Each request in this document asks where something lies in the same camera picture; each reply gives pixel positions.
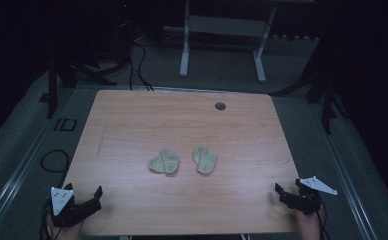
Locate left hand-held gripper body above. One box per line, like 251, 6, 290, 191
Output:
46, 186, 103, 229

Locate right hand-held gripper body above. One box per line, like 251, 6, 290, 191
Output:
289, 175, 338, 215

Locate beige ankle sock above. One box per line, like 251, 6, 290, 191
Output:
192, 145, 218, 175
147, 148, 181, 176

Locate person's right hand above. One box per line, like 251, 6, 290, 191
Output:
293, 208, 324, 240

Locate person's left hand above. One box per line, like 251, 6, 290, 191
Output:
46, 215, 85, 240

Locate black metal stand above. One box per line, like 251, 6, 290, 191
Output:
270, 71, 350, 135
38, 56, 118, 120

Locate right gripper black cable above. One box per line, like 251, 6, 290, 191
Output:
314, 199, 332, 240

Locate black looped floor cable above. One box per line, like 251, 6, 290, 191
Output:
40, 149, 71, 174

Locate silver floor rail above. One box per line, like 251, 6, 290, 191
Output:
0, 87, 95, 239
308, 101, 381, 240

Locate black floor cables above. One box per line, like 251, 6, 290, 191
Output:
128, 39, 155, 92

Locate white metal desk frame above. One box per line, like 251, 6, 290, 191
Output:
179, 0, 278, 84

